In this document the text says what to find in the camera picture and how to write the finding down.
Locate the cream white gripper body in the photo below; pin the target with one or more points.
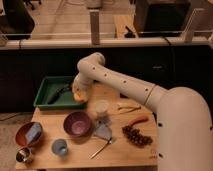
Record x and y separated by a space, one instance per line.
81 85

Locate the yellow apple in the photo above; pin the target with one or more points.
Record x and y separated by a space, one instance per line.
78 97

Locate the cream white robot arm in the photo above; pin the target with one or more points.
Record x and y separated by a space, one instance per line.
184 123

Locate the green plastic tray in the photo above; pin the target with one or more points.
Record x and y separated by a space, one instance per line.
48 86

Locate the dark green cucumber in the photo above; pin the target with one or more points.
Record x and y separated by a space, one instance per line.
53 98

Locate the clear plastic cup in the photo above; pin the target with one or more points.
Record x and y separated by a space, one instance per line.
101 108

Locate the purple bowl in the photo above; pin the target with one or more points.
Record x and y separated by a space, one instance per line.
77 124

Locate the yellow-green bean pod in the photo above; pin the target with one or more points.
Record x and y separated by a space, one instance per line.
126 109

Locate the grey folded cloth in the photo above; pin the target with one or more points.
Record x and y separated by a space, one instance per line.
102 129

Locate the light blue cup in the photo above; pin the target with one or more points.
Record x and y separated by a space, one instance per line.
59 147

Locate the blue-grey sponge block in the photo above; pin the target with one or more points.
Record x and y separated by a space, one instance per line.
33 133

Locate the dark grape bunch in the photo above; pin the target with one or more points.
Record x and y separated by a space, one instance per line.
135 137

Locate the red-brown bowl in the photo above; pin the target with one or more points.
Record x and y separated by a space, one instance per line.
20 135

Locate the black office chair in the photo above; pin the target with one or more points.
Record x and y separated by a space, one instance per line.
16 23

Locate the small metal cup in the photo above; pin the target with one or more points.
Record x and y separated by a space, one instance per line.
24 155

